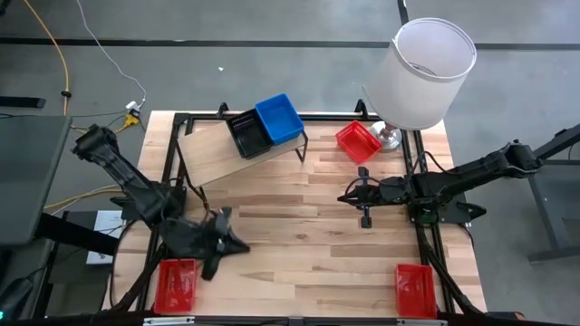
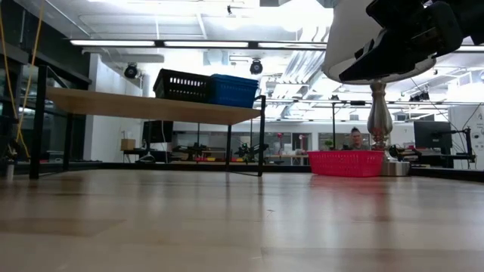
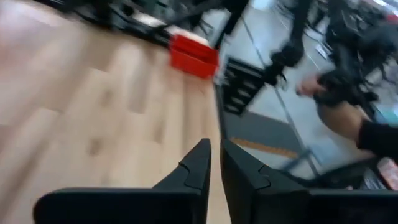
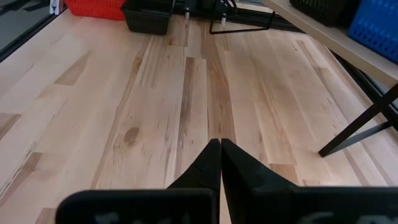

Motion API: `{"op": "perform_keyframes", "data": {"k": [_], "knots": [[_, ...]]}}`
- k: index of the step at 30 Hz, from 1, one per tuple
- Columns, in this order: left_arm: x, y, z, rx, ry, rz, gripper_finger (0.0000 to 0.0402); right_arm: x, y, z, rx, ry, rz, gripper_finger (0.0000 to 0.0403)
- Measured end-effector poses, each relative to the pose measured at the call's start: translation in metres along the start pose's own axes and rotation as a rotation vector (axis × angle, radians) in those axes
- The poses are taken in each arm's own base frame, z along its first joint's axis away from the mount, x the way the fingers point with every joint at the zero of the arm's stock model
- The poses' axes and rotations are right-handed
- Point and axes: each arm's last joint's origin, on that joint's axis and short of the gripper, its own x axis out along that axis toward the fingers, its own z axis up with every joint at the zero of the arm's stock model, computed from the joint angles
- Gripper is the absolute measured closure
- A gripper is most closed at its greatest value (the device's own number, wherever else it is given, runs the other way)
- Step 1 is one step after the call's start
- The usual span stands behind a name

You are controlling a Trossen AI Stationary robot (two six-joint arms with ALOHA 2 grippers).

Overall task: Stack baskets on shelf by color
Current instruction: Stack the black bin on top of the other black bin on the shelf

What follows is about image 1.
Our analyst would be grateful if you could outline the white cable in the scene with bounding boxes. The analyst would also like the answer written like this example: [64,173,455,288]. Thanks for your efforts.
[75,0,147,103]

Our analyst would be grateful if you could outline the white shade silver table lamp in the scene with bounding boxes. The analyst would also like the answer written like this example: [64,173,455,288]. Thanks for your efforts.
[362,16,478,152]

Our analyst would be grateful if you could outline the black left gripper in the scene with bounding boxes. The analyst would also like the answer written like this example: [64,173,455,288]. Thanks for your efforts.
[194,206,251,282]

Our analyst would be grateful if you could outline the grey desk top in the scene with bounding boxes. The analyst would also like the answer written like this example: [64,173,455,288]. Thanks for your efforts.
[0,115,73,246]

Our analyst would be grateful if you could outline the wooden shelf with black legs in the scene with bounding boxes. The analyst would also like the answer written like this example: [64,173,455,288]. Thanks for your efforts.
[174,110,310,204]

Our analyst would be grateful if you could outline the black clamp handle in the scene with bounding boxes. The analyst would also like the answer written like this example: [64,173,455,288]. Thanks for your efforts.
[456,201,488,222]

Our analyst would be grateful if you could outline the white paper sheet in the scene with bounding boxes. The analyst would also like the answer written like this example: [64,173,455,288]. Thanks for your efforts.
[84,209,126,266]

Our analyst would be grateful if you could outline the red plastic basket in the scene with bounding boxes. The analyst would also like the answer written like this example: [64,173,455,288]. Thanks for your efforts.
[153,257,198,316]
[393,263,439,321]
[334,120,384,165]

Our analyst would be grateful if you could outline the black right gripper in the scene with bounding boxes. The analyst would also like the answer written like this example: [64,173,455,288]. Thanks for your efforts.
[337,166,411,229]

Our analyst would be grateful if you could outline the dark metal desk frame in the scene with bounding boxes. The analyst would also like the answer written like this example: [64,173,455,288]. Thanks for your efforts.
[498,122,580,264]

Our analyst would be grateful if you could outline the silver metal bracket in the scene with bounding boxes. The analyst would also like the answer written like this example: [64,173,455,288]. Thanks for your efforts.
[142,316,196,326]
[397,318,449,326]

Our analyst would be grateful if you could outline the black beam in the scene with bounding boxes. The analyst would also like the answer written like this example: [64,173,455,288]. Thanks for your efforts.
[34,211,121,257]

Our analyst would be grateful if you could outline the black metal table frame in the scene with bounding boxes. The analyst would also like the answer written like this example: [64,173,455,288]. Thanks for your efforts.
[101,98,488,318]

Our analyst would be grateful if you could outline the black flat bar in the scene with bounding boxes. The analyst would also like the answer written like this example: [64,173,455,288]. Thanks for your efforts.
[0,95,47,110]

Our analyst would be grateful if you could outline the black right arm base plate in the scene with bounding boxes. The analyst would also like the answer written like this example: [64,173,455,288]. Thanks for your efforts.
[405,198,472,225]

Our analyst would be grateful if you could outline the yellow cable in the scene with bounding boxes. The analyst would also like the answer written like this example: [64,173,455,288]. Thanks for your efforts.
[21,0,137,212]

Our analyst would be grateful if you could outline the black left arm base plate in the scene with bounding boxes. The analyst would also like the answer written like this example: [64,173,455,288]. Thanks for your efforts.
[111,195,183,223]

